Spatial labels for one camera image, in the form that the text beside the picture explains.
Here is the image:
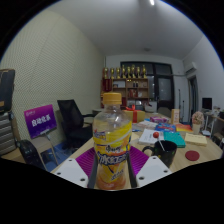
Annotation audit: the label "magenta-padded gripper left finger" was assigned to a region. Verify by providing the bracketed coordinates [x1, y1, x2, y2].
[52, 146, 100, 190]

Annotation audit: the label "black mug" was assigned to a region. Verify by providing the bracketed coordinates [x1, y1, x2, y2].
[142, 139, 178, 169]

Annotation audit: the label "dark grey bag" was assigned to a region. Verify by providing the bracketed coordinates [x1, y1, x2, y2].
[0, 68, 17, 114]

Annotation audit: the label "black office chair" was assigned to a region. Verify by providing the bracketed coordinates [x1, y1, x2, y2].
[57, 98, 96, 151]

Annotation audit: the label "orange book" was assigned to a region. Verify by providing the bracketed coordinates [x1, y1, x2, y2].
[175, 123, 194, 133]

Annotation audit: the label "blue printed book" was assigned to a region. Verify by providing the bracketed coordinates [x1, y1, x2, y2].
[154, 122, 177, 133]

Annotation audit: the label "white book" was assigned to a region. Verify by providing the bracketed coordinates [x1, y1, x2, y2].
[138, 128, 165, 146]

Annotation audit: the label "purple sign board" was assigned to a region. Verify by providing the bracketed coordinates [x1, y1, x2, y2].
[23, 104, 58, 140]

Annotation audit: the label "red lollipop with white stick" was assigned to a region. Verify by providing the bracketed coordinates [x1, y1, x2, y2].
[152, 131, 166, 152]

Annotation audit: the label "purple pink box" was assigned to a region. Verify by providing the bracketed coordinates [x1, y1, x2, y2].
[149, 115, 169, 124]

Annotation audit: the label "teal book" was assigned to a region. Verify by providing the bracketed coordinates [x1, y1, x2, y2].
[163, 131, 187, 149]

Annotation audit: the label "flat round red coaster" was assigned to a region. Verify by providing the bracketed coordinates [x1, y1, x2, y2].
[185, 150, 201, 162]

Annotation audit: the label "grey striped cushion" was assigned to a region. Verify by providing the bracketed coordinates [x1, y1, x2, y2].
[0, 111, 18, 156]

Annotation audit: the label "yellow-labelled orange-capped drink bottle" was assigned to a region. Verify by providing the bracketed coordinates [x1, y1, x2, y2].
[92, 92, 133, 191]

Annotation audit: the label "yellow notepad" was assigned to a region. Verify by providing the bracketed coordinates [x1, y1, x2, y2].
[184, 132, 208, 147]

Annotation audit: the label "white paper sheets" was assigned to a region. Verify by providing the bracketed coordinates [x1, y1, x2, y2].
[131, 119, 158, 132]

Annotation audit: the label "white wall air conditioner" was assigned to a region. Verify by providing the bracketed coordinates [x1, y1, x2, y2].
[184, 61, 198, 76]

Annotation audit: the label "wooden shelf unit with trophies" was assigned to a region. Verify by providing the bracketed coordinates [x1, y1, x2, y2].
[100, 64, 150, 109]

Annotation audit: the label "black chair backrest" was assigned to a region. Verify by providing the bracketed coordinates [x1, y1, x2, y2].
[16, 139, 46, 171]

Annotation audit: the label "black-framed glass door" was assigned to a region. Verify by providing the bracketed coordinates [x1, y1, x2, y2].
[120, 61, 175, 113]

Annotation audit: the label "black computer monitor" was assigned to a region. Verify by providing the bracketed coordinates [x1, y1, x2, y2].
[201, 97, 213, 111]

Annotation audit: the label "grey chair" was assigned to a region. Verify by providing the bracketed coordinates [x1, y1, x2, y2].
[156, 106, 172, 118]

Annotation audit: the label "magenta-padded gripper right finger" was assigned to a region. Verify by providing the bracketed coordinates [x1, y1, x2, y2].
[128, 145, 173, 189]

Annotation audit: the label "orange standing card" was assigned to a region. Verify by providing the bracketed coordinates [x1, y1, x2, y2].
[170, 108, 181, 126]

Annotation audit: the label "yellow gift box, red ribbon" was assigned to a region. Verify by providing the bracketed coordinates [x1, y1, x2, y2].
[122, 104, 146, 124]

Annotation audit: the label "wooden side desk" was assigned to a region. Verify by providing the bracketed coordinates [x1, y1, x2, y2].
[203, 111, 224, 141]

